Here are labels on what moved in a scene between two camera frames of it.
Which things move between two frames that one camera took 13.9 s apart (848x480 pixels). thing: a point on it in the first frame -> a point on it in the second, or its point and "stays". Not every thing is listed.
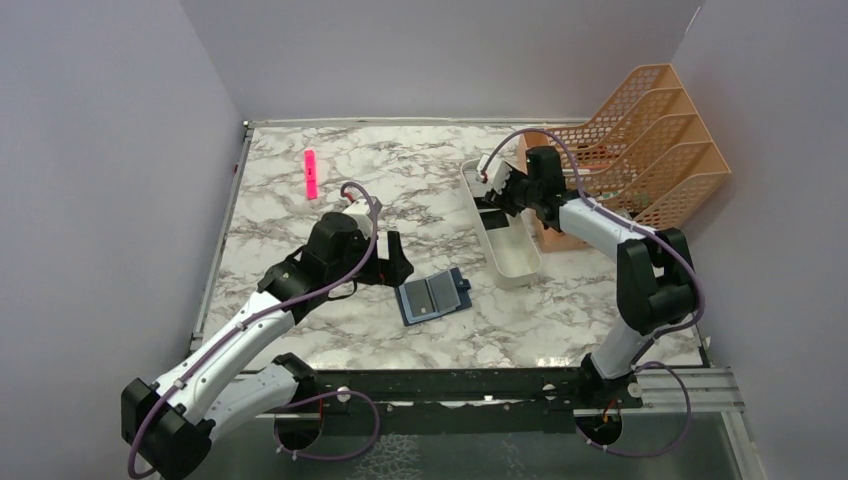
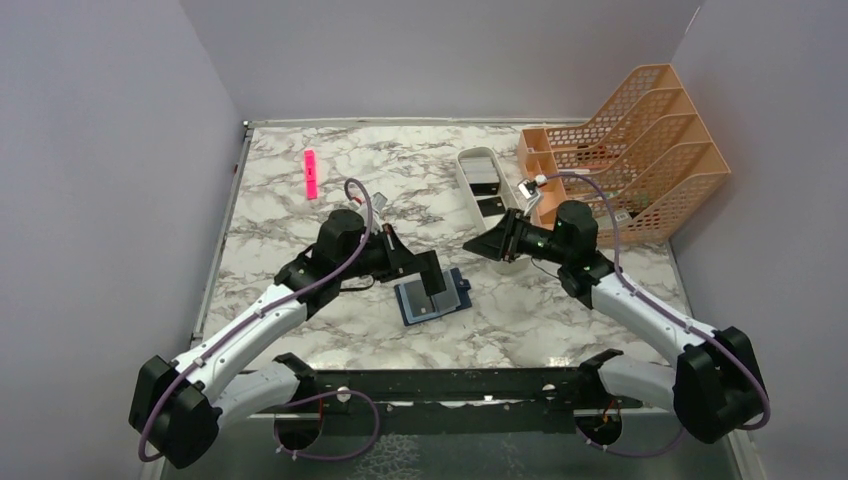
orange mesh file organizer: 645,155 stays
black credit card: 419,298 stays
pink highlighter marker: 310,174 stays
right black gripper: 498,196 -> 495,243
